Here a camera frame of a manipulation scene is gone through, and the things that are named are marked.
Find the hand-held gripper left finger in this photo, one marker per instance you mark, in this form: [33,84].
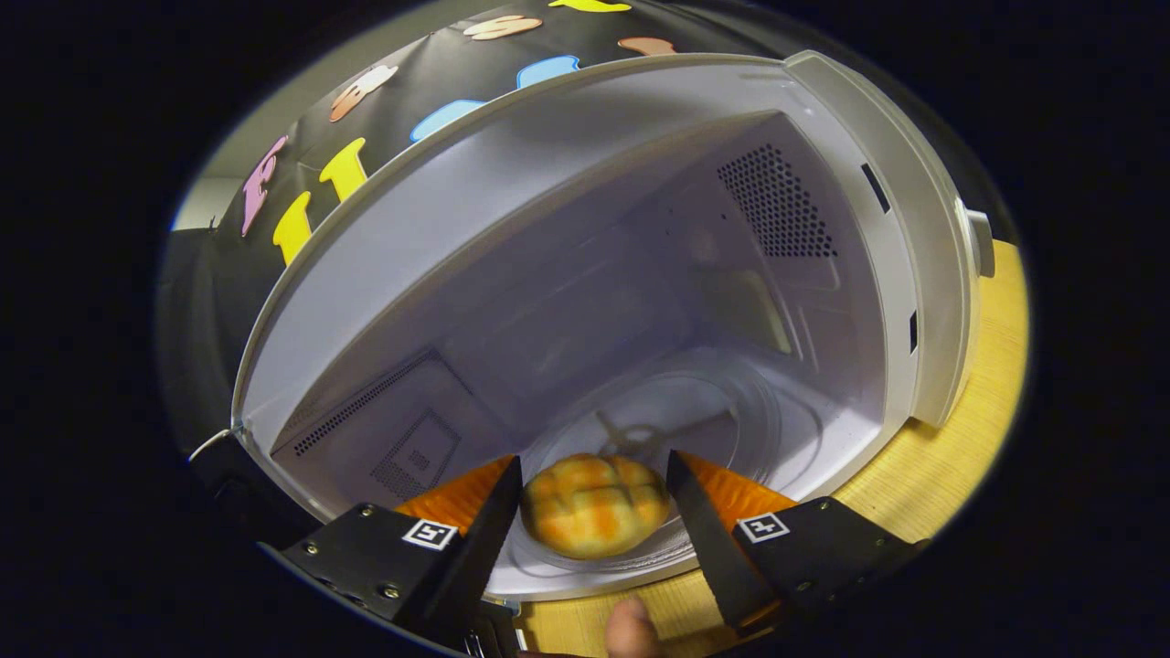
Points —
[366,553]

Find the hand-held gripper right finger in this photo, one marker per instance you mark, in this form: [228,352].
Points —
[823,548]

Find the golden bread bun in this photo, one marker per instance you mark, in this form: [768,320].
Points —
[594,507]

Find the white microwave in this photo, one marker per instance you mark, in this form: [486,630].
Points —
[512,228]

